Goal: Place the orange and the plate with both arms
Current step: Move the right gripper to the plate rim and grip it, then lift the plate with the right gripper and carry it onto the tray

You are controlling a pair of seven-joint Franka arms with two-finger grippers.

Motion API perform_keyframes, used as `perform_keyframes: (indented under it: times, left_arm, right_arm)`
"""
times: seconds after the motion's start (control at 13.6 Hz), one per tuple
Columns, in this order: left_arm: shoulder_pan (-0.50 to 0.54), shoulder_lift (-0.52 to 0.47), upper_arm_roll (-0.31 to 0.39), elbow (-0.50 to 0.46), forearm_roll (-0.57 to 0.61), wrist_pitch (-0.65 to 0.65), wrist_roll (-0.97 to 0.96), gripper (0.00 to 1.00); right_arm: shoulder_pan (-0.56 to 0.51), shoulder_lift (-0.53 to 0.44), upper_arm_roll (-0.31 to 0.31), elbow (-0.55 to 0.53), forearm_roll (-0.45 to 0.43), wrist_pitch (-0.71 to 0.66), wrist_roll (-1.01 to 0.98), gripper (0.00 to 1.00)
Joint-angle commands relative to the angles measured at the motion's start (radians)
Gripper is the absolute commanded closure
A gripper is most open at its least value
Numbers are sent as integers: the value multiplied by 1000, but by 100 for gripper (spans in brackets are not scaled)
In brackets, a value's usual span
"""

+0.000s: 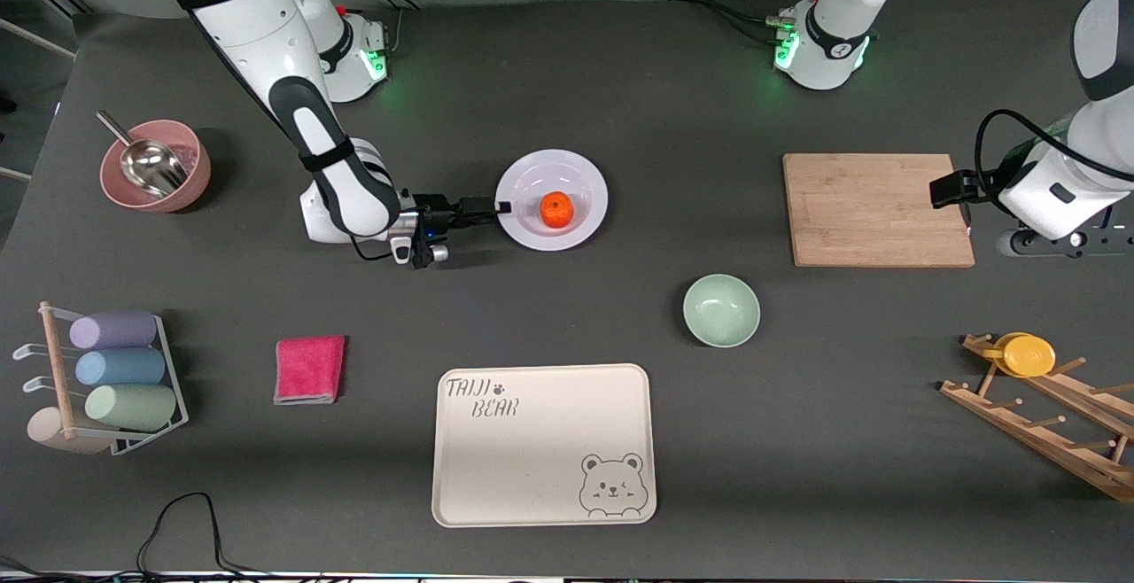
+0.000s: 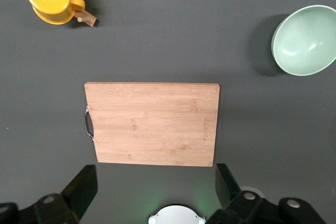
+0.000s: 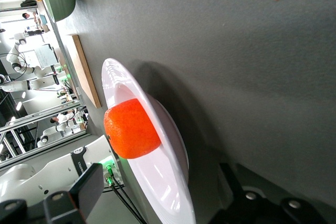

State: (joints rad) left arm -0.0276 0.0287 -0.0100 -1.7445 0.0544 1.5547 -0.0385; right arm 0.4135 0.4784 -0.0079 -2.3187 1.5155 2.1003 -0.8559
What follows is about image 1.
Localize orange fruit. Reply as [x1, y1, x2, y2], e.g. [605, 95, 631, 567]
[539, 190, 575, 230]

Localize white round plate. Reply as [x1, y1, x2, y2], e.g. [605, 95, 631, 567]
[495, 150, 610, 253]

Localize bamboo cutting board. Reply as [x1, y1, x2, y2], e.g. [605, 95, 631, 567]
[782, 153, 976, 268]

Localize yellow cup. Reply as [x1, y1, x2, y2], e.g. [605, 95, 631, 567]
[983, 332, 1057, 378]

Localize pink folded cloth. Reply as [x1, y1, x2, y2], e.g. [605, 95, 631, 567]
[274, 336, 346, 406]

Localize pink bowl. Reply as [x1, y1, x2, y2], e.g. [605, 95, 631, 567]
[99, 120, 213, 214]

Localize cream bear print tray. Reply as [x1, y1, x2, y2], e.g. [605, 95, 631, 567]
[431, 363, 657, 528]

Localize light green bowl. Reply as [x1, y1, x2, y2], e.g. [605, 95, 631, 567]
[682, 274, 762, 349]

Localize wooden peg drying rack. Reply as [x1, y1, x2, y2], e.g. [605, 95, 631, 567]
[939, 332, 1134, 504]

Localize metal scoop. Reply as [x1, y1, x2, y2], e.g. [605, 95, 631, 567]
[96, 111, 189, 198]

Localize purple cup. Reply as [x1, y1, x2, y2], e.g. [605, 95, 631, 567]
[69, 311, 159, 351]

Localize blue cup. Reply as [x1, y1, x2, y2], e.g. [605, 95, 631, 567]
[74, 348, 167, 387]

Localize green cup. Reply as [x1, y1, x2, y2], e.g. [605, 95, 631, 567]
[84, 384, 178, 432]

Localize beige cup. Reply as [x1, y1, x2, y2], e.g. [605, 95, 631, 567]
[27, 408, 112, 456]

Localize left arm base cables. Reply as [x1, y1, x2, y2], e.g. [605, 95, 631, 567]
[669, 0, 829, 48]

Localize black table edge cable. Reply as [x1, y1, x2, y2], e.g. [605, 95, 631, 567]
[0, 492, 355, 583]

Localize white wire cup rack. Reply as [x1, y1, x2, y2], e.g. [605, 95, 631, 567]
[12, 301, 190, 457]

